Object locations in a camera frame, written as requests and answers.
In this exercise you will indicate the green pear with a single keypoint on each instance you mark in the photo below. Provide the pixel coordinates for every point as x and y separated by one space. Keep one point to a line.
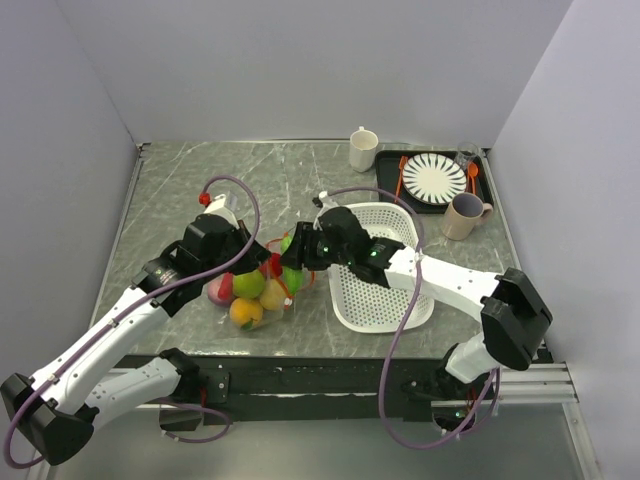
249 285

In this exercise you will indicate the white mug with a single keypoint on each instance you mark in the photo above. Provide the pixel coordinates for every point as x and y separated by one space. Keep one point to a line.
363 147

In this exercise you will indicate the orange spoon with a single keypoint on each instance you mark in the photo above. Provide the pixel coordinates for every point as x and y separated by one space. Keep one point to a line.
472 173

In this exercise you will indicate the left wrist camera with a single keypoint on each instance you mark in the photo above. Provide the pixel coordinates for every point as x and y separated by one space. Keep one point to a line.
223 205

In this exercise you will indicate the clear glass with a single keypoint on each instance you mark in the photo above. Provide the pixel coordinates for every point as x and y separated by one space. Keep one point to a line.
465 154

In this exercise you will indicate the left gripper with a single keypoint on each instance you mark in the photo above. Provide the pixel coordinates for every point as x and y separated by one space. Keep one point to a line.
255 256

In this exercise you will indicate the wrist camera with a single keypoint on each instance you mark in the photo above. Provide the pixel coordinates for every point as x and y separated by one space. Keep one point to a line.
223 205
324 202

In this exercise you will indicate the red wrinkled fruit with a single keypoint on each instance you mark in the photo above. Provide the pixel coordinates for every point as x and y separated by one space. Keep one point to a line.
272 267

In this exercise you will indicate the orange fruit with leaf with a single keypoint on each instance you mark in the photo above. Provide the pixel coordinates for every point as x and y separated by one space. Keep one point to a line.
246 314

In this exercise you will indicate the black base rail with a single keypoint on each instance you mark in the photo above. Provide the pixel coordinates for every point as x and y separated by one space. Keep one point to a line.
303 388

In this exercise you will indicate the white perforated basket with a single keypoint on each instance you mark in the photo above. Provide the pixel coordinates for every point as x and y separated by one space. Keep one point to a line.
368 308

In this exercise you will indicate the orange fork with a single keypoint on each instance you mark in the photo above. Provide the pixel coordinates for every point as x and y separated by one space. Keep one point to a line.
399 185

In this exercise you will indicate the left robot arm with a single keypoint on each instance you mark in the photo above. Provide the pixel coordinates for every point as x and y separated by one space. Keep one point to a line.
58 408

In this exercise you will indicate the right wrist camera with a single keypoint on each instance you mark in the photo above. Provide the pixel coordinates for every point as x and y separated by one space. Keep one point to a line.
324 202

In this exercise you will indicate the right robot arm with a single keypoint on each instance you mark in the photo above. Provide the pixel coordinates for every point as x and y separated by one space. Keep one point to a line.
513 317

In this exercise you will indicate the striped white plate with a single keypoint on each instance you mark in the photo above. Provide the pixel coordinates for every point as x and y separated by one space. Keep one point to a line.
433 178

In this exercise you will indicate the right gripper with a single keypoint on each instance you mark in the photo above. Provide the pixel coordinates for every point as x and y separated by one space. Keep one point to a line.
299 257

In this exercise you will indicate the green bitter gourd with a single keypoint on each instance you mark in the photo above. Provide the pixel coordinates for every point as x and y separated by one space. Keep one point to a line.
293 279

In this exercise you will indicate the beige mug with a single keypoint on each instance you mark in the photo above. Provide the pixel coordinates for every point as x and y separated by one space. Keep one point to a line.
463 214

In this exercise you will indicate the clear zip top bag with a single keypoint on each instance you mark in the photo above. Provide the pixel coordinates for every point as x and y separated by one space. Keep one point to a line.
271 316

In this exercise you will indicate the yellow lemon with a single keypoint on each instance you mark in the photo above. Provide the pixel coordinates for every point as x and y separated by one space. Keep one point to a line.
273 297

